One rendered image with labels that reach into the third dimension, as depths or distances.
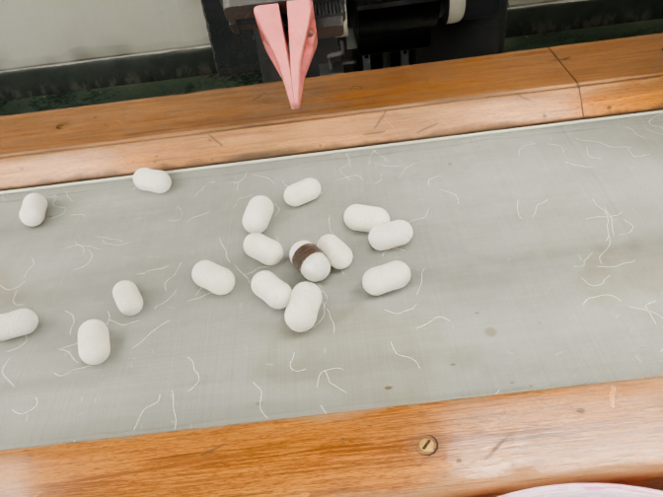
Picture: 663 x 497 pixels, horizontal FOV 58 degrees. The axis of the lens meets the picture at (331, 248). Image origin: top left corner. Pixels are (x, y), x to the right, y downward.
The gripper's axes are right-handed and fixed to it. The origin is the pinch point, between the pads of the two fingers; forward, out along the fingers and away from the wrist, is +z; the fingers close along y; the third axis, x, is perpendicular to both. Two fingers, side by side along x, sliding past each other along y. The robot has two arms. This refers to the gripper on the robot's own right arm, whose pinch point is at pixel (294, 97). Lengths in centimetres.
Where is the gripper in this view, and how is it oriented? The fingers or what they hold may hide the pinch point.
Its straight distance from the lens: 51.3
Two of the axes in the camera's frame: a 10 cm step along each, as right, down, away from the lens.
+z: 1.0, 9.8, -1.4
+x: 0.4, 1.4, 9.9
